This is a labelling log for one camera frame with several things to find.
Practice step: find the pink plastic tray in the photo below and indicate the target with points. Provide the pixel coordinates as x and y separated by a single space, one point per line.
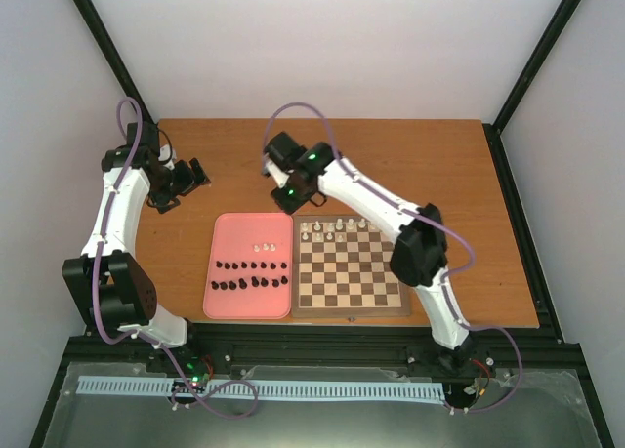
234 237

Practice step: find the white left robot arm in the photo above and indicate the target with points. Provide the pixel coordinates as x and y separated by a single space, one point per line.
110 289

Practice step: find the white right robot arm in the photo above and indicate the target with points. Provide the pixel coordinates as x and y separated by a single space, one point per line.
419 255

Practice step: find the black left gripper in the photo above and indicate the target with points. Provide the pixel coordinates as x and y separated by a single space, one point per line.
188 181

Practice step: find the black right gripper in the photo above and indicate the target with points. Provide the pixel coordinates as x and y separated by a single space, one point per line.
286 205

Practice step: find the light blue cable duct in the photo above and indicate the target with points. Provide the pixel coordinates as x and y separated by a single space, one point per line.
281 391

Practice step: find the wooden chess board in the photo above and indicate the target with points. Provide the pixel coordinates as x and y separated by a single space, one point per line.
345 279

